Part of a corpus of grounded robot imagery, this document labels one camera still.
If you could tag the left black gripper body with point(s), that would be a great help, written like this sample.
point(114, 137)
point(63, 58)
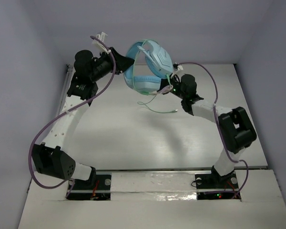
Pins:
point(114, 61)

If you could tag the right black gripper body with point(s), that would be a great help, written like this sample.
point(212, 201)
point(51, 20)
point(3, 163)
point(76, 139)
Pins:
point(176, 90)

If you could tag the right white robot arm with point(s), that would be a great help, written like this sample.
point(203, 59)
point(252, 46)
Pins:
point(234, 125)

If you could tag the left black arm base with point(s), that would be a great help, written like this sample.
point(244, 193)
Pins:
point(99, 191)

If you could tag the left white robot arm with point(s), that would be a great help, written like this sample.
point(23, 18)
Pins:
point(50, 157)

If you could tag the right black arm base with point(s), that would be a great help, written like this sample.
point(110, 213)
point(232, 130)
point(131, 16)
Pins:
point(207, 189)

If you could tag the white foam front panel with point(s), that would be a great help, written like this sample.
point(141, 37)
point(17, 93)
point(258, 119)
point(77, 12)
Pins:
point(45, 209)

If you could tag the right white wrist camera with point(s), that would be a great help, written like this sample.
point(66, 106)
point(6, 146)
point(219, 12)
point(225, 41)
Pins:
point(177, 67)

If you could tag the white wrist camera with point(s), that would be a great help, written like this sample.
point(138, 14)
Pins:
point(177, 67)
point(98, 41)

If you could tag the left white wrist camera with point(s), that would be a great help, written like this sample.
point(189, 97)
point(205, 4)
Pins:
point(98, 41)

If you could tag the aluminium rail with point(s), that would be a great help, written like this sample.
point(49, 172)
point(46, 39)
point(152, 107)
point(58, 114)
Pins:
point(67, 80)

